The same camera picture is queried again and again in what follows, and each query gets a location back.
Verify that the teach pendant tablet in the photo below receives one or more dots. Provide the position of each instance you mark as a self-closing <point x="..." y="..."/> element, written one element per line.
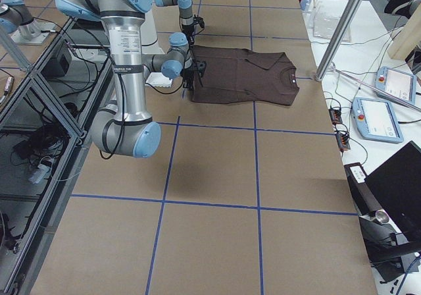
<point x="376" y="120"/>
<point x="400" y="84"/>

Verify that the aluminium frame post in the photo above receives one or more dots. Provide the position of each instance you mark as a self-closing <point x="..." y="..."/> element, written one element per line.
<point x="349" y="12"/>

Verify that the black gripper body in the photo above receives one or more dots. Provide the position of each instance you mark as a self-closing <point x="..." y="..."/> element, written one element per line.
<point x="188" y="31"/>
<point x="190" y="73"/>

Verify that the orange terminal board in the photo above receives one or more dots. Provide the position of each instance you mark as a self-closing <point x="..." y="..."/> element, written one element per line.
<point x="335" y="116"/>

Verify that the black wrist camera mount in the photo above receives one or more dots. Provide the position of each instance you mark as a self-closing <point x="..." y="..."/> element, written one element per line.
<point x="200" y="67"/>
<point x="197" y="20"/>

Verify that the clear plastic sheet bag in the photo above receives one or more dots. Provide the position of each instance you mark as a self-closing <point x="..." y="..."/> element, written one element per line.
<point x="325" y="22"/>

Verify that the black box white label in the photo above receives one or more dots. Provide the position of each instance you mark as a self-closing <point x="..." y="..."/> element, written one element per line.
<point x="356" y="176"/>

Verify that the far teach pendant tablet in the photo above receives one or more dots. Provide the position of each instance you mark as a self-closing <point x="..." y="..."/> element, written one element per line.
<point x="400" y="84"/>

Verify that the black laptop monitor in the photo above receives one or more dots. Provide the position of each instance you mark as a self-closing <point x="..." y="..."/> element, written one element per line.
<point x="396" y="186"/>

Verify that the near teach pendant tablet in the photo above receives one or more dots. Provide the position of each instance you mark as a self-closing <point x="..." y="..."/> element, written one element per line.
<point x="376" y="120"/>

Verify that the silver metal cup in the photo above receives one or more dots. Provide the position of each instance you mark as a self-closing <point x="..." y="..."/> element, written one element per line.
<point x="381" y="217"/>

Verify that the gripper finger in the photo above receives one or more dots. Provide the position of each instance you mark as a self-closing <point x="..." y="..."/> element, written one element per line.
<point x="187" y="85"/>

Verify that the dark brown t-shirt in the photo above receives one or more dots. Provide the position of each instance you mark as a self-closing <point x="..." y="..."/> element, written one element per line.
<point x="234" y="75"/>

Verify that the black electronics box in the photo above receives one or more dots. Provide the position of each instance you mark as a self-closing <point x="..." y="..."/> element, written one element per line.
<point x="59" y="62"/>

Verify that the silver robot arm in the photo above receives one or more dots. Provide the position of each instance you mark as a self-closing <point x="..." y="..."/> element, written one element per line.
<point x="124" y="126"/>
<point x="187" y="19"/>

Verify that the aluminium side rail frame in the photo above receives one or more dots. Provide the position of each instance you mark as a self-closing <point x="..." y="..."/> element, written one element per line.
<point x="44" y="131"/>

